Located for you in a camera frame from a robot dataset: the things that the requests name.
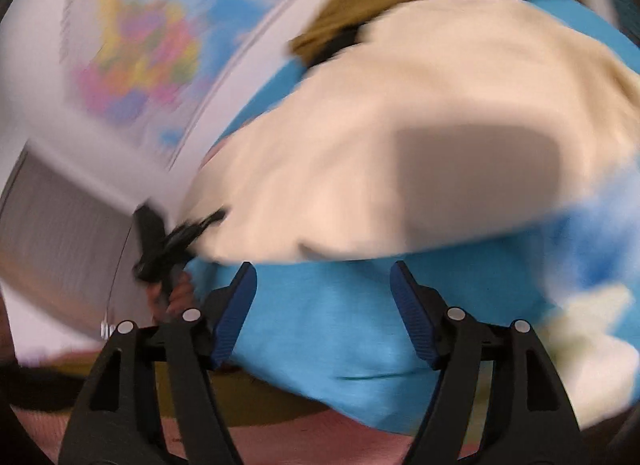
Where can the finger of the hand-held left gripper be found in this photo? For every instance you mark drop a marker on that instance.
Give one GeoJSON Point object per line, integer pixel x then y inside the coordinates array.
{"type": "Point", "coordinates": [200, 225]}

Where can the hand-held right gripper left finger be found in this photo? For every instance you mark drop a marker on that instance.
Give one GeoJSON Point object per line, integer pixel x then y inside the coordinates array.
{"type": "Point", "coordinates": [235, 310]}

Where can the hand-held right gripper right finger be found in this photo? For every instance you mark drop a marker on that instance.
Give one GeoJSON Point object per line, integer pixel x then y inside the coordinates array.
{"type": "Point", "coordinates": [410, 310]}

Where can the cream button shirt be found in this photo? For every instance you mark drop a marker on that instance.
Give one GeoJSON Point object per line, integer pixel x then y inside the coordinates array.
{"type": "Point", "coordinates": [350, 145]}

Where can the person's left hand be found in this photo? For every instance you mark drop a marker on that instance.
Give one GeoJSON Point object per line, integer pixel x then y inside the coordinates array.
{"type": "Point", "coordinates": [177, 297]}

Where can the pink garment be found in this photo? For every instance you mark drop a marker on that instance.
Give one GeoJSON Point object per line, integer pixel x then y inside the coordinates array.
{"type": "Point", "coordinates": [212, 152]}

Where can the blue bed sheet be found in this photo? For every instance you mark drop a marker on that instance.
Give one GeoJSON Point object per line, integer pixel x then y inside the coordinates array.
{"type": "Point", "coordinates": [325, 325]}

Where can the brown bed base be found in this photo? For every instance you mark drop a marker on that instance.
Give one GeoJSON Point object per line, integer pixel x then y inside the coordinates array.
{"type": "Point", "coordinates": [260, 400]}

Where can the pink floor mat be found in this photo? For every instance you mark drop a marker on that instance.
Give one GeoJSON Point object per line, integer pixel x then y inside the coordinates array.
{"type": "Point", "coordinates": [300, 445]}

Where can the dark cloth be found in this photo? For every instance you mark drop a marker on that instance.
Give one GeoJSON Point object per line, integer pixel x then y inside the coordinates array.
{"type": "Point", "coordinates": [35, 387]}

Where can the colourful wall map poster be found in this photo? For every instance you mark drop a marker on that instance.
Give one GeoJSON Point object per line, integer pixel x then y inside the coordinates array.
{"type": "Point", "coordinates": [150, 45]}

